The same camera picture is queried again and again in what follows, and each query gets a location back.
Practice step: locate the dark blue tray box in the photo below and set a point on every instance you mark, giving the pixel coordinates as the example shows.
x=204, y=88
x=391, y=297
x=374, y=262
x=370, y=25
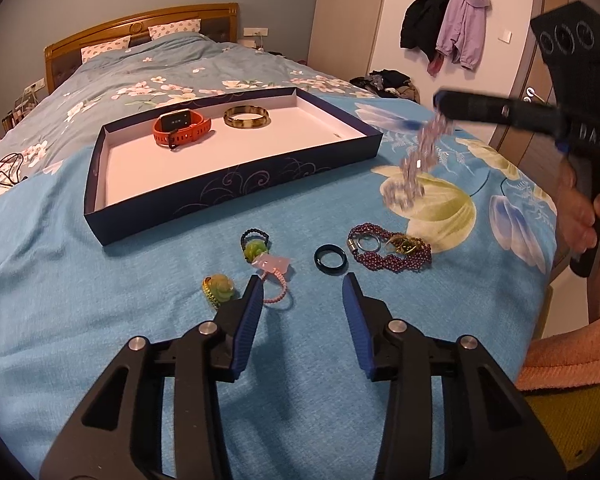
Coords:
x=230, y=160

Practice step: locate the bedside clutter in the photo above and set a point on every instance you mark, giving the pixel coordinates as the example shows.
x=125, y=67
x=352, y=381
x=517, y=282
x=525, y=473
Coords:
x=22, y=110

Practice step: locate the wooden bed headboard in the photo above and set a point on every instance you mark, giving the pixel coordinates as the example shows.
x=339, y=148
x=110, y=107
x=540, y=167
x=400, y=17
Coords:
x=130, y=25

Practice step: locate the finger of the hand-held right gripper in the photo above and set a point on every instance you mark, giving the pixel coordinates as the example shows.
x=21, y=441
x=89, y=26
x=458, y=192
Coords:
x=495, y=107

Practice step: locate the orange smart watch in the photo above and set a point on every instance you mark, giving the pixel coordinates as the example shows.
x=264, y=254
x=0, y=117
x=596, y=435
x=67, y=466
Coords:
x=180, y=127

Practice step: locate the floral blue duvet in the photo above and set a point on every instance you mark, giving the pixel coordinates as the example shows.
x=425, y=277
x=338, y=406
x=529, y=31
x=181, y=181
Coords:
x=180, y=70

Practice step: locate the gold green brooch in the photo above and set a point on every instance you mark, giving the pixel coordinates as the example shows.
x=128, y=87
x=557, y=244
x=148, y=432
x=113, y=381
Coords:
x=405, y=245

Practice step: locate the person's pink sweater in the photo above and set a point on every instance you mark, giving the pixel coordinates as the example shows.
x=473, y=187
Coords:
x=570, y=360

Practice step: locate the small-print pillow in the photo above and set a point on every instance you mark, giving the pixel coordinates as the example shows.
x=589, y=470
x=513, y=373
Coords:
x=177, y=28
x=105, y=50

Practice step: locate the light blue flower blanket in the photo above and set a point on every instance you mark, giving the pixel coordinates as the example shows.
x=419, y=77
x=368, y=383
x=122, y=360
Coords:
x=105, y=300

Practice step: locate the black coat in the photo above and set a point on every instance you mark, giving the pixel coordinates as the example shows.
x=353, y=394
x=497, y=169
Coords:
x=422, y=15

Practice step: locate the tortoiseshell bangle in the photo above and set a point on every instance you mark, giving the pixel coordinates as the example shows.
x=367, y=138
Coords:
x=230, y=121

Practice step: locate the white wall socket panel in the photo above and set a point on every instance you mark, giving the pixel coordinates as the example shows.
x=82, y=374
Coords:
x=255, y=31
x=37, y=85

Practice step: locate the yellow-green garment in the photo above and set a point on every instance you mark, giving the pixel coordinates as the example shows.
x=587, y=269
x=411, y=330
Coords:
x=580, y=435

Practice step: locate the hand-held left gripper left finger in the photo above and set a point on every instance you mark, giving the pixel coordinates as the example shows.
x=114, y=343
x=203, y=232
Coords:
x=247, y=320

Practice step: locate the pile of clothes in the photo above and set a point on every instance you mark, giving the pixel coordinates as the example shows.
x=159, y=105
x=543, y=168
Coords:
x=390, y=82

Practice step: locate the person's right hand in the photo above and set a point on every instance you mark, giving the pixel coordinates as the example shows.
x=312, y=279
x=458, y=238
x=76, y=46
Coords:
x=575, y=215

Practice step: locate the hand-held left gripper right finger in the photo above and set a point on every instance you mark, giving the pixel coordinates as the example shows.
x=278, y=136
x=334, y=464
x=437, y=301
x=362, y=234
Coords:
x=355, y=320

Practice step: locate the purple jacket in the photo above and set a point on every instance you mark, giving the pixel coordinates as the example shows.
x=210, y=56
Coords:
x=462, y=20

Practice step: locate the white light switch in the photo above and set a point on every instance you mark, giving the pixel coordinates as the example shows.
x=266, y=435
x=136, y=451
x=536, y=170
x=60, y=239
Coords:
x=506, y=36

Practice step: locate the wooden door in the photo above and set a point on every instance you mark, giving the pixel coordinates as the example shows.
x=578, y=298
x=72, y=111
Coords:
x=520, y=60

